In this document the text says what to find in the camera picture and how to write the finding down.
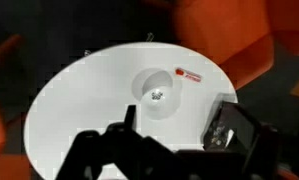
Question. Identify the orange chair behind robot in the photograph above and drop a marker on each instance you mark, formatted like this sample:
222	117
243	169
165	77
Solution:
12	167

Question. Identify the white bowl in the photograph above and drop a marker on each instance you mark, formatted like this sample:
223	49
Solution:
158	91

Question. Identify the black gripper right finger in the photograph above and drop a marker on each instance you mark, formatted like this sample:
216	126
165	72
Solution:
231	128

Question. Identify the round white table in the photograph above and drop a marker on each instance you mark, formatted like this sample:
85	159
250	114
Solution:
96	90

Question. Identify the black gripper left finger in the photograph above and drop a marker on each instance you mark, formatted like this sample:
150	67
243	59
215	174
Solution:
82	162

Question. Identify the orange chair right of table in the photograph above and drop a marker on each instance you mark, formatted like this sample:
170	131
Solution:
238	35

